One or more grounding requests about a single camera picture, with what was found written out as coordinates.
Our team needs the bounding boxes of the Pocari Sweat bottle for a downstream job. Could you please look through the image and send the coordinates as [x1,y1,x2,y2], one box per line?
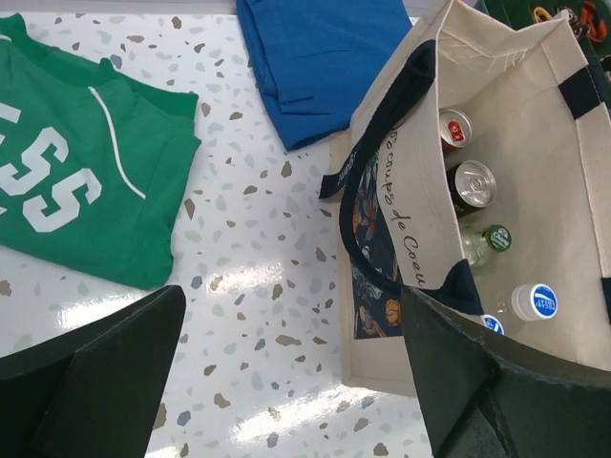
[498,283,559,322]
[481,314,505,335]

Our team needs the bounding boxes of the orange black hair ties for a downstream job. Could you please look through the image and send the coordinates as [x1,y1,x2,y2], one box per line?
[579,0,611,44]

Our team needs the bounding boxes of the folded blue cloth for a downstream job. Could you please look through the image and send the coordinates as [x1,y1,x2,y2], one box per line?
[236,0,412,151]

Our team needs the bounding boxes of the green compartment tray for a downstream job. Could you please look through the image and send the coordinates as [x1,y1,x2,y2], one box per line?
[474,0,610,110]

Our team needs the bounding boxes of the black can silver tab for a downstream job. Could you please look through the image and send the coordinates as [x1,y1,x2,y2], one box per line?
[447,160,497,219]

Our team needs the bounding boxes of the red tab can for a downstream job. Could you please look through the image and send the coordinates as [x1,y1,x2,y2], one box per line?
[439,108,473,151]

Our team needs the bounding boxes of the green cap soda bottle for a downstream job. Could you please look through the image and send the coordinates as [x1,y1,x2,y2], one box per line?
[460,224,513,268]

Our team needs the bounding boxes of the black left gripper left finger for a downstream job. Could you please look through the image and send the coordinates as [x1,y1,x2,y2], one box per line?
[1,285,186,457]

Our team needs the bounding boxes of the green Guess t-shirt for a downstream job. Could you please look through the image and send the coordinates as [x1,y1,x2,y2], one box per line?
[1,14,200,290]

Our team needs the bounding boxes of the beige canvas tote bag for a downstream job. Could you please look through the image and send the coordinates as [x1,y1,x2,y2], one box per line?
[320,1,610,396]

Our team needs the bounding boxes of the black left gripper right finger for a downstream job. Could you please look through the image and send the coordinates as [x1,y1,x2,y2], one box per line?
[400,287,610,457]

